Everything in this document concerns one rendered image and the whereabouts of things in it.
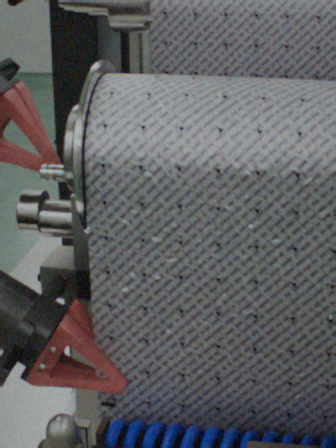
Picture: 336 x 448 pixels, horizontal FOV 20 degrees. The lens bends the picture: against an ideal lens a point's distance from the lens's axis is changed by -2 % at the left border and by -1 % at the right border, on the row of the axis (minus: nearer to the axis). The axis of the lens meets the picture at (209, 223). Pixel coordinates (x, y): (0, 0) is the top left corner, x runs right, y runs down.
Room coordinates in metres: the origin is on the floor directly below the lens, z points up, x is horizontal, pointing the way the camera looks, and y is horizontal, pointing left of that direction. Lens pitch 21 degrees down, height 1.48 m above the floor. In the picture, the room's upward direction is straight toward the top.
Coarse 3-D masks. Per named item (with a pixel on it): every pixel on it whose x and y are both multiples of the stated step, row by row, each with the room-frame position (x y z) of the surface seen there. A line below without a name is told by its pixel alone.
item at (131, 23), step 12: (108, 0) 0.99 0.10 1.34; (120, 0) 0.99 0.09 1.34; (132, 0) 0.99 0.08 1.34; (144, 0) 0.99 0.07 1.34; (108, 12) 0.99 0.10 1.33; (120, 12) 0.99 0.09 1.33; (132, 12) 0.99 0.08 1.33; (144, 12) 0.99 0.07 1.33; (120, 24) 1.00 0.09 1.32; (132, 24) 1.00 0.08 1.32; (144, 24) 0.99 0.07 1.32
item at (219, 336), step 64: (128, 256) 0.70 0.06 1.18; (192, 256) 0.69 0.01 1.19; (256, 256) 0.69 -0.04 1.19; (320, 256) 0.68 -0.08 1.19; (128, 320) 0.70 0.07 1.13; (192, 320) 0.69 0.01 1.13; (256, 320) 0.69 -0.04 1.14; (320, 320) 0.68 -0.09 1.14; (128, 384) 0.70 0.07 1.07; (192, 384) 0.69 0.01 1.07; (256, 384) 0.69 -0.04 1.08; (320, 384) 0.68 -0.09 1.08
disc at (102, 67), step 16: (96, 64) 0.76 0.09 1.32; (112, 64) 0.80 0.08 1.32; (96, 80) 0.75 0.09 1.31; (80, 112) 0.71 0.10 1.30; (80, 128) 0.71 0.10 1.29; (80, 144) 0.70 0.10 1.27; (80, 160) 0.70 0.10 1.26; (80, 176) 0.70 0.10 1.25; (80, 192) 0.70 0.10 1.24; (80, 208) 0.70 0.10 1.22
